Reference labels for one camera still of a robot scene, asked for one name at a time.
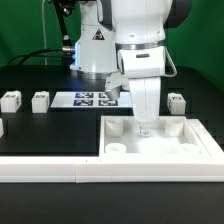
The white sheet with AprilTags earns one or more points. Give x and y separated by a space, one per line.
89 100

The white part at left edge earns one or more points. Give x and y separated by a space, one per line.
1 128

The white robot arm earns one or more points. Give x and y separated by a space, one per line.
122 42

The white U-shaped obstacle fence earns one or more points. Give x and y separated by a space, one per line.
109 167

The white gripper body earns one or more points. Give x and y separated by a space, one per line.
135 64

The white square table top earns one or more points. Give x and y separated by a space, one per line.
168 136

